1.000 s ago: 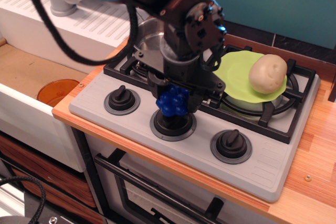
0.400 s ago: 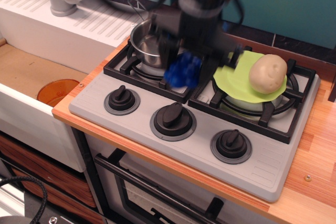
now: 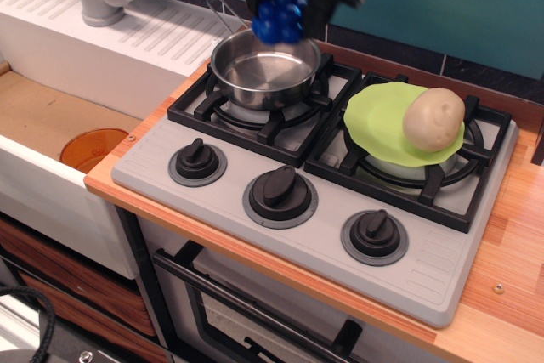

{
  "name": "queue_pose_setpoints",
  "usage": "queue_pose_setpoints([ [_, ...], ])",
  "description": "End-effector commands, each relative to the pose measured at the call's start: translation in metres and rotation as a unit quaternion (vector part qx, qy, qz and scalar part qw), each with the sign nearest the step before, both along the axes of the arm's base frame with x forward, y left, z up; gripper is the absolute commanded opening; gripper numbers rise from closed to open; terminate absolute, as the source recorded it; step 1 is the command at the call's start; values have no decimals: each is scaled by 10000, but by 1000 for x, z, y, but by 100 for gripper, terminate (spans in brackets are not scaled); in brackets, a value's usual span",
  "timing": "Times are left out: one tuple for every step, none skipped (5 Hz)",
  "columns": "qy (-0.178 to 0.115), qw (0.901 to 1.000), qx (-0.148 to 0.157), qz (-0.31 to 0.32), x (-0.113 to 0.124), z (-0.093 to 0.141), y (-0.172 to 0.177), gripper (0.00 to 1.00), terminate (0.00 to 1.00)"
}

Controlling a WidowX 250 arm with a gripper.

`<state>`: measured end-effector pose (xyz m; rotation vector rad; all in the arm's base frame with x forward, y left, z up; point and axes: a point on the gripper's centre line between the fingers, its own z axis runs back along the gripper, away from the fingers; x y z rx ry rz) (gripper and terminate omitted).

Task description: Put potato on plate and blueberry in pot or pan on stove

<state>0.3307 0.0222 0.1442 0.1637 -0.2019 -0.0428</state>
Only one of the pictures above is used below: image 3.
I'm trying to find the grey toy stove top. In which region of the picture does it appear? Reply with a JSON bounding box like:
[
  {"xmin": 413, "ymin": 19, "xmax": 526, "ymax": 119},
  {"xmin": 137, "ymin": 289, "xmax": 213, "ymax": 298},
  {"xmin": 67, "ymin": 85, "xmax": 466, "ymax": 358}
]
[{"xmin": 110, "ymin": 54, "xmax": 520, "ymax": 329}]

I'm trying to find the black left stove knob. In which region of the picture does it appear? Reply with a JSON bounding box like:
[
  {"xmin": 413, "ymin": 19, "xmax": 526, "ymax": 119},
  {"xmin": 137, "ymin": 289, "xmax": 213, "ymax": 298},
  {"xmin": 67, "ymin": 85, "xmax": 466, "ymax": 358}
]
[{"xmin": 168, "ymin": 138, "xmax": 227, "ymax": 188}]

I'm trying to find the black burner grate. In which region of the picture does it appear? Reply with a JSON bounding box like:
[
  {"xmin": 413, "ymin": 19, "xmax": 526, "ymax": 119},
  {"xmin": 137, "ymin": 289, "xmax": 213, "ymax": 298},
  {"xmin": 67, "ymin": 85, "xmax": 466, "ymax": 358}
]
[
  {"xmin": 167, "ymin": 53, "xmax": 362, "ymax": 167},
  {"xmin": 304, "ymin": 73, "xmax": 515, "ymax": 233}
]

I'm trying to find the stainless steel pot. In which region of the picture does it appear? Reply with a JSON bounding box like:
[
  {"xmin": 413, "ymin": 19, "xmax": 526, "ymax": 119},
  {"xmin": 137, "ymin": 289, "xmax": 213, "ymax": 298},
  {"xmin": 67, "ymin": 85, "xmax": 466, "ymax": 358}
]
[{"xmin": 207, "ymin": 0, "xmax": 322, "ymax": 111}]

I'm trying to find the black right stove knob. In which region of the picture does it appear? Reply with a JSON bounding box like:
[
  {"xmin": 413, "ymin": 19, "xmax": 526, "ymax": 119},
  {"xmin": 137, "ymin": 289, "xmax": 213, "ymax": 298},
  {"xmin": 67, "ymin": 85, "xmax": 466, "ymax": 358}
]
[{"xmin": 341, "ymin": 209, "xmax": 409, "ymax": 267}]

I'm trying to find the light green plastic plate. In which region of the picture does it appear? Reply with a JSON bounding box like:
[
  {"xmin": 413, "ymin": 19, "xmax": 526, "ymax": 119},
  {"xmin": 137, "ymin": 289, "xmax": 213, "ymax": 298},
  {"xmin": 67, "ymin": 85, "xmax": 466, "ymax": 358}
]
[{"xmin": 343, "ymin": 82, "xmax": 465, "ymax": 167}]

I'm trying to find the black right burner grate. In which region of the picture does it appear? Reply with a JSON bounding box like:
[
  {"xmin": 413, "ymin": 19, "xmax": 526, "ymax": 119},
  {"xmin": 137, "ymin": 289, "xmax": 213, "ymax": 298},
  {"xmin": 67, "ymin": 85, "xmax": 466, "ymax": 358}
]
[{"xmin": 304, "ymin": 73, "xmax": 515, "ymax": 233}]

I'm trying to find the black stove knob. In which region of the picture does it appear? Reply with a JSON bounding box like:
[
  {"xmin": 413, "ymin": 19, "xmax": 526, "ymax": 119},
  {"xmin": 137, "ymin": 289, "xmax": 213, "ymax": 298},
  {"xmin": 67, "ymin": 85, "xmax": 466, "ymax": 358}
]
[
  {"xmin": 242, "ymin": 165, "xmax": 319, "ymax": 230},
  {"xmin": 168, "ymin": 138, "xmax": 227, "ymax": 188},
  {"xmin": 341, "ymin": 209, "xmax": 409, "ymax": 267}
]

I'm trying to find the black left burner grate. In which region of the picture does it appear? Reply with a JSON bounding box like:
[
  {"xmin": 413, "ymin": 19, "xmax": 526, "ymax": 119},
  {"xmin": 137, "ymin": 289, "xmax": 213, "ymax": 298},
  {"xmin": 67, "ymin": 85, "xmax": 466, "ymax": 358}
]
[{"xmin": 167, "ymin": 53, "xmax": 362, "ymax": 167}]

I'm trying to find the black middle stove knob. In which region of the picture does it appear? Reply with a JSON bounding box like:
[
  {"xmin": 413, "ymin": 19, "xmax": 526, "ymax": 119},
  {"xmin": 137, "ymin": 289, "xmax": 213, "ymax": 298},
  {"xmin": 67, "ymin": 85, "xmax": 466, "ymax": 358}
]
[{"xmin": 242, "ymin": 165, "xmax": 319, "ymax": 230}]

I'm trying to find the beige toy potato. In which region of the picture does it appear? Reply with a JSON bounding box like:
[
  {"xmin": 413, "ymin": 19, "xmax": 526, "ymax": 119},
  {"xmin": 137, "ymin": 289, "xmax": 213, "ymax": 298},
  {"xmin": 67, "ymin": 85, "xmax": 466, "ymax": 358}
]
[{"xmin": 403, "ymin": 88, "xmax": 465, "ymax": 152}]

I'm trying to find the black cable lower left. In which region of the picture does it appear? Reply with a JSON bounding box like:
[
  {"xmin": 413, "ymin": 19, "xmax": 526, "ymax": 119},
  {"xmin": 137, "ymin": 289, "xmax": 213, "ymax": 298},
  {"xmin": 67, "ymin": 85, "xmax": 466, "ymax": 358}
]
[{"xmin": 0, "ymin": 286, "xmax": 57, "ymax": 363}]

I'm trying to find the white oven door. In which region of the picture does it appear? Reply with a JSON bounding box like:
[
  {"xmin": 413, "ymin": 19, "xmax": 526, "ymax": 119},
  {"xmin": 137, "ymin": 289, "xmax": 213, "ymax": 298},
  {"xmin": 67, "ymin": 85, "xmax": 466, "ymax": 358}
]
[{"xmin": 139, "ymin": 218, "xmax": 441, "ymax": 362}]

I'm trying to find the white toy sink unit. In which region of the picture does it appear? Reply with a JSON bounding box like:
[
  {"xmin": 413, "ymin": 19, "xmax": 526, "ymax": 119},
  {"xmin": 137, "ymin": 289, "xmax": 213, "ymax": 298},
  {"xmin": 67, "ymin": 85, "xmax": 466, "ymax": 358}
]
[{"xmin": 1, "ymin": 0, "xmax": 239, "ymax": 279}]

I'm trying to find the blue toy blueberry cluster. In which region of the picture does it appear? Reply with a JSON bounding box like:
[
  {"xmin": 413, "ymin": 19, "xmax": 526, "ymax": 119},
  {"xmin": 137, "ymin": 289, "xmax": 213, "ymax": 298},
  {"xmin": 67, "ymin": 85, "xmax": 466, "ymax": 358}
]
[{"xmin": 252, "ymin": 0, "xmax": 307, "ymax": 44}]

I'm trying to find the orange translucent plastic bowl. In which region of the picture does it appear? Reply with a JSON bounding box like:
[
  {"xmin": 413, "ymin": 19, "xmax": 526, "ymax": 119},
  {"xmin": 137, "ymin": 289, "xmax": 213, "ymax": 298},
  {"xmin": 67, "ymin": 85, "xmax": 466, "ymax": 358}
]
[{"xmin": 59, "ymin": 128, "xmax": 128, "ymax": 173}]

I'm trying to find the black oven door handle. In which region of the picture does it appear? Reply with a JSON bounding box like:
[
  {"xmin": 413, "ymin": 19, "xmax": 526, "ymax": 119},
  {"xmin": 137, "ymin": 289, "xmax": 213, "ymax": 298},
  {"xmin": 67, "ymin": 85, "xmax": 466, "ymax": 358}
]
[{"xmin": 152, "ymin": 241, "xmax": 362, "ymax": 362}]

